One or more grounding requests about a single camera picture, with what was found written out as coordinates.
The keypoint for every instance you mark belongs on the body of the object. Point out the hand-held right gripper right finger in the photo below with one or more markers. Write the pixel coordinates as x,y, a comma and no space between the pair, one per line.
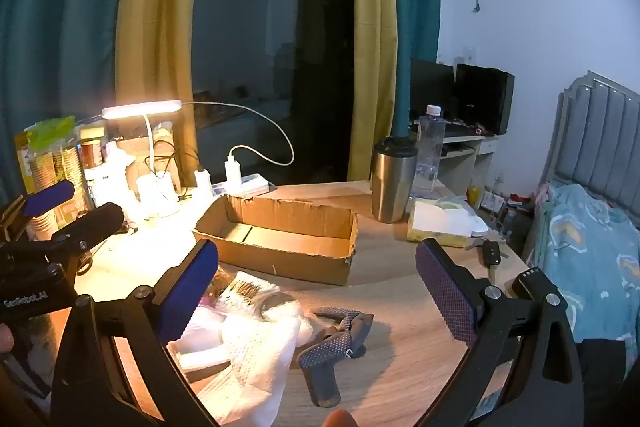
445,292

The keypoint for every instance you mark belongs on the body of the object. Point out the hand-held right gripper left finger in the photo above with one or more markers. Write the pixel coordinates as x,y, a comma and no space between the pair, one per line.
187,292

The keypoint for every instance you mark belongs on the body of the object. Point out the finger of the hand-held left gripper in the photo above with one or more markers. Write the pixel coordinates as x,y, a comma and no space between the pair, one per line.
92,222
47,197

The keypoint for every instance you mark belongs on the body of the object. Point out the pink plush toy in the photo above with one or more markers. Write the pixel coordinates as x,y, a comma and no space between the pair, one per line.
206,302

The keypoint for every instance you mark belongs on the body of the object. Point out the bag of cotton swabs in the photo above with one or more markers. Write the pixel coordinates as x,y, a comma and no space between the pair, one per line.
247,292

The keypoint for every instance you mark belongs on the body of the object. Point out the white paper towel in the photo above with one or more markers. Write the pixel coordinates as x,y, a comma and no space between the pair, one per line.
250,357

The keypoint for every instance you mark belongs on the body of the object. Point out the brown cardboard box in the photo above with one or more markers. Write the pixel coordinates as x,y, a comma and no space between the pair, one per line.
280,257

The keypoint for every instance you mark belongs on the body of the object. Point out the pair of grey dotted gloves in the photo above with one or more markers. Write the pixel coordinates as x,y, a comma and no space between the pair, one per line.
325,349

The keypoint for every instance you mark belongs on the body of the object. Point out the person's left hand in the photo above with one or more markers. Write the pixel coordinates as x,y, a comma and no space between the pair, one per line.
5,338

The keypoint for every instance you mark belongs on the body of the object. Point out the bag of paper cups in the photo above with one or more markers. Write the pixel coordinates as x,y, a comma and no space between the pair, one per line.
47,162

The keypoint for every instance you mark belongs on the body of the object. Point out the white spray bottle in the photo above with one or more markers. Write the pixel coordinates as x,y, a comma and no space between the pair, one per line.
117,172

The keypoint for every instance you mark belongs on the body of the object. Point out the black car key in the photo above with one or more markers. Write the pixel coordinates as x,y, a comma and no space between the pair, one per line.
491,254

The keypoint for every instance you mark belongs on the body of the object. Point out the red label jar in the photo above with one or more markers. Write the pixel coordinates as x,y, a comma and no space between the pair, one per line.
91,152

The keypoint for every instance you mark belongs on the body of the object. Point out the yellow tissue pack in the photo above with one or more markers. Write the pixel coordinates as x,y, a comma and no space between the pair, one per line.
435,222

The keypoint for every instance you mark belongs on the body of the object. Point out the black small device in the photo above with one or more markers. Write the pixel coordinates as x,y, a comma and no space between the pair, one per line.
530,282

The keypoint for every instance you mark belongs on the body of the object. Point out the brown cardboard carton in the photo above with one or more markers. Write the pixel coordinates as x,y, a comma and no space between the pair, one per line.
125,139

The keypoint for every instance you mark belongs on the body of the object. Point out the white charger plug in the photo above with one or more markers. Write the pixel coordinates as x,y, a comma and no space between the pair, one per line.
234,168
202,184

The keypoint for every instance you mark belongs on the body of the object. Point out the stainless steel tumbler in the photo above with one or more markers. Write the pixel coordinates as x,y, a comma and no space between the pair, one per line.
394,182

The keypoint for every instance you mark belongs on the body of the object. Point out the white power strip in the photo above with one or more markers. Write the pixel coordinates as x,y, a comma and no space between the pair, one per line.
245,184

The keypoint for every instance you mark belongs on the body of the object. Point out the white desk lamp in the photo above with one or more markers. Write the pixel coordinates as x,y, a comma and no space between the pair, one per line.
142,109

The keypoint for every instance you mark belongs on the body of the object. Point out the white computer desk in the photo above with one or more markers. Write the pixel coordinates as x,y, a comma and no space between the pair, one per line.
465,157

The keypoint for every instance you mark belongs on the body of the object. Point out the clear water bottle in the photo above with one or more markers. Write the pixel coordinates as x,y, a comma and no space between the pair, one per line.
429,147

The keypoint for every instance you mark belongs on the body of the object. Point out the blue printed blanket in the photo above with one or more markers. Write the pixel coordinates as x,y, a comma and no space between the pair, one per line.
590,257

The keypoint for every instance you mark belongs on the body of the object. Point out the black computer monitor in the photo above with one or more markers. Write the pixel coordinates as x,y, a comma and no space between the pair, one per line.
482,99
430,89

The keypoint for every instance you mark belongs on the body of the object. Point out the yellow curtain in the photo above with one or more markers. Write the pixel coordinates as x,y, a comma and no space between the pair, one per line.
155,22
372,32

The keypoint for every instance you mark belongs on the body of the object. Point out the grey padded headboard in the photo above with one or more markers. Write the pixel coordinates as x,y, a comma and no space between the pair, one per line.
595,132

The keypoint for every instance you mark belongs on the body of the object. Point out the dark glass window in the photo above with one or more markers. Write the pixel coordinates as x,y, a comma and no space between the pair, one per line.
270,32

